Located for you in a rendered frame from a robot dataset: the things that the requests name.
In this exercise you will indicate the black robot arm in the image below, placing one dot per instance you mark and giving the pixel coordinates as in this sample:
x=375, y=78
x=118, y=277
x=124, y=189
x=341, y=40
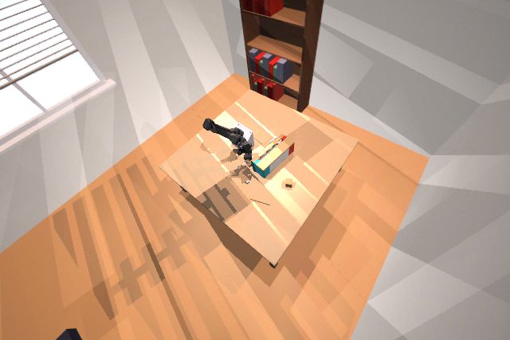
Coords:
x=233, y=134

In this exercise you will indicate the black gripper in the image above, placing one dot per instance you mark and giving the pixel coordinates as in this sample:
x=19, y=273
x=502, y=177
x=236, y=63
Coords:
x=248, y=154

